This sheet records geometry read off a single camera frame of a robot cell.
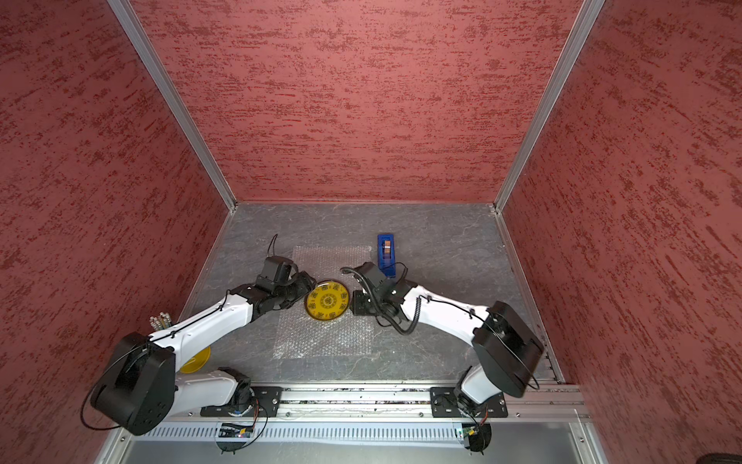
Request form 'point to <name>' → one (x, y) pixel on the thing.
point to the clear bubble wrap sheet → (299, 334)
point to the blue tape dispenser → (386, 254)
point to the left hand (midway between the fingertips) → (310, 291)
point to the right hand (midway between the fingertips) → (355, 312)
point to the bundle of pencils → (161, 322)
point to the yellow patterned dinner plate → (327, 300)
